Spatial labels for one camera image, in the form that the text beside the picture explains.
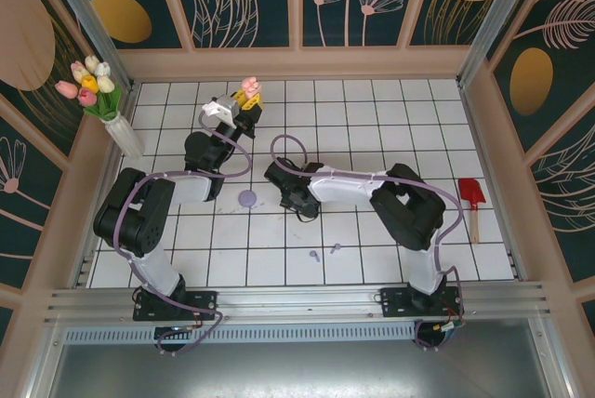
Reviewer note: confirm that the pink earbud charging case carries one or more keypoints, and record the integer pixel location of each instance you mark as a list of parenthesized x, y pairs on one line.
[(251, 86)]

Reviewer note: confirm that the purple earbud charging case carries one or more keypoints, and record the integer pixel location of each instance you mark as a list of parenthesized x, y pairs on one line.
[(247, 198)]

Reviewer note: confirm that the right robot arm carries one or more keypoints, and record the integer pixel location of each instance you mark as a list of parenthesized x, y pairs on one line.
[(404, 212)]

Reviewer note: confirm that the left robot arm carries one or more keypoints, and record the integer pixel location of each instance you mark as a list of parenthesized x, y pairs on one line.
[(139, 226)]

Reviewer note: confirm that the white ribbed vase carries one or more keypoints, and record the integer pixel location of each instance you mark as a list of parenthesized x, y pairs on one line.
[(123, 137)]

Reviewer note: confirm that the artificial tulip bouquet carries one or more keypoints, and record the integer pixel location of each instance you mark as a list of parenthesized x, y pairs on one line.
[(93, 86)]

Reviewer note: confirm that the aluminium mounting rail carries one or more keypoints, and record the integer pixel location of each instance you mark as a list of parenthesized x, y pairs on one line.
[(302, 298)]

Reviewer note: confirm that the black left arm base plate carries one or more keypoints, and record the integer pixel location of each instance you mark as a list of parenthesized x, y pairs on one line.
[(204, 300)]

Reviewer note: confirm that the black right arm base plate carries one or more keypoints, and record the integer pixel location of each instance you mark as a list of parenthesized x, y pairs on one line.
[(395, 300)]

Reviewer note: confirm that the aluminium corner post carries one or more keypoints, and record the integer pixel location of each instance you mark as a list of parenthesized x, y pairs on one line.
[(493, 21), (88, 21)]

